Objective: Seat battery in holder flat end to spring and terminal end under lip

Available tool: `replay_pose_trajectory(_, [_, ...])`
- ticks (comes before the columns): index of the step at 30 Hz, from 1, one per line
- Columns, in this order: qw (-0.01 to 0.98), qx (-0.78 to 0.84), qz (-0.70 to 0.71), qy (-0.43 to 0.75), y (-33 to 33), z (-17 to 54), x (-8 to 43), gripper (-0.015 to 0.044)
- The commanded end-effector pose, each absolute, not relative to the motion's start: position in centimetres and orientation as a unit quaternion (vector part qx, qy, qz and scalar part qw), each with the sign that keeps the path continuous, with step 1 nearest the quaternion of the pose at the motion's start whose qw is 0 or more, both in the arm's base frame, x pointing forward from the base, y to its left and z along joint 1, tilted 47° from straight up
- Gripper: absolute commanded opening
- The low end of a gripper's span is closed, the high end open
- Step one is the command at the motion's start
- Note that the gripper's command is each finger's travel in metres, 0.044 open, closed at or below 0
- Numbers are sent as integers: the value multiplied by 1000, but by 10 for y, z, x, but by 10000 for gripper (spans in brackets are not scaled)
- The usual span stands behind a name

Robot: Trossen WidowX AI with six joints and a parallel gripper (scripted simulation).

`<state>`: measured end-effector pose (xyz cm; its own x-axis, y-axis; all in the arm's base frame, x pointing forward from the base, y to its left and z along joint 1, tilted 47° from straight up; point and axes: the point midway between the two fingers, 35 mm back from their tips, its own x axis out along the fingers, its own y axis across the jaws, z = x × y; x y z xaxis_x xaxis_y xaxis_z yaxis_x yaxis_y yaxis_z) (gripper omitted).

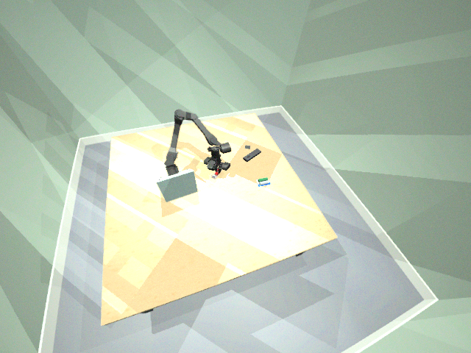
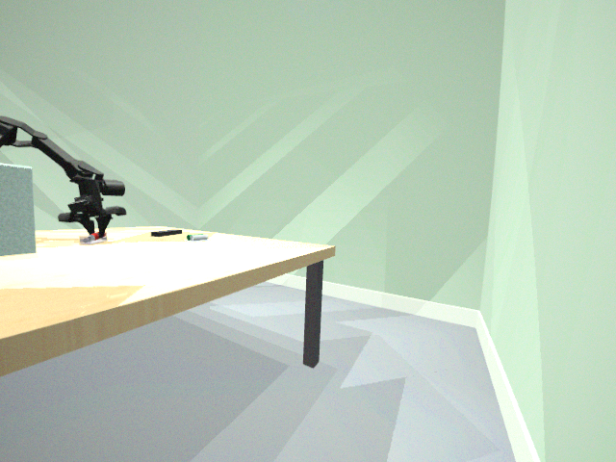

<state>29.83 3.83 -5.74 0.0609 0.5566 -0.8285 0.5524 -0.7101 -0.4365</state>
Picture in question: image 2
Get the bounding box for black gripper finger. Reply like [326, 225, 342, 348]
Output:
[95, 216, 112, 238]
[75, 218, 95, 234]

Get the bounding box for red cylindrical battery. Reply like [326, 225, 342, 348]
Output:
[90, 232, 106, 241]

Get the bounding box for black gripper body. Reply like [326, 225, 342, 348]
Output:
[58, 192, 127, 222]

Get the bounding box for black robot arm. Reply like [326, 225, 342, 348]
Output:
[0, 116, 125, 215]

